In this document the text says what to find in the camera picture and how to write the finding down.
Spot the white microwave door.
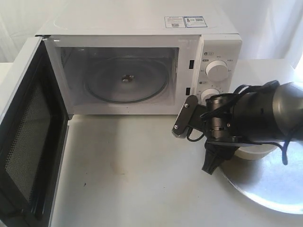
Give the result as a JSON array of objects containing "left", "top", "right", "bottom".
[{"left": 0, "top": 36, "right": 69, "bottom": 227}]

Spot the white microwave oven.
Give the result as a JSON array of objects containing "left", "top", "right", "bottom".
[{"left": 37, "top": 16, "right": 242, "bottom": 115}]

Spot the black camera cable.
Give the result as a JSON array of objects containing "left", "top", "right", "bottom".
[{"left": 186, "top": 80, "right": 303, "bottom": 166}]

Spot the white microwave knob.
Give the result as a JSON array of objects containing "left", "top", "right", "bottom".
[
  {"left": 205, "top": 60, "right": 228, "bottom": 81},
  {"left": 200, "top": 88, "right": 220, "bottom": 103}
]

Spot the round metal tray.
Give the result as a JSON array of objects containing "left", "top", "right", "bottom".
[{"left": 221, "top": 142, "right": 303, "bottom": 214}]

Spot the upper white microwave knob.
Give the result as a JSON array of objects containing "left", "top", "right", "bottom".
[{"left": 205, "top": 60, "right": 228, "bottom": 81}]

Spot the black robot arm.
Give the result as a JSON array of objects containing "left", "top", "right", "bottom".
[{"left": 200, "top": 80, "right": 303, "bottom": 175}]

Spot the white curtain backdrop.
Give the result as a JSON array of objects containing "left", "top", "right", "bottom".
[{"left": 0, "top": 0, "right": 303, "bottom": 64}]

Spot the cream ceramic bowl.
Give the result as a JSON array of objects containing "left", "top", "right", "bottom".
[{"left": 235, "top": 144, "right": 277, "bottom": 160}]

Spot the glass microwave turntable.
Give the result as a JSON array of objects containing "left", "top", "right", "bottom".
[{"left": 85, "top": 56, "right": 169, "bottom": 104}]

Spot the lower white microwave knob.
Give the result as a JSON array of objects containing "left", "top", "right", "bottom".
[{"left": 200, "top": 88, "right": 220, "bottom": 103}]

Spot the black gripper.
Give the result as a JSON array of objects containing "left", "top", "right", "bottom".
[{"left": 200, "top": 93, "right": 241, "bottom": 175}]

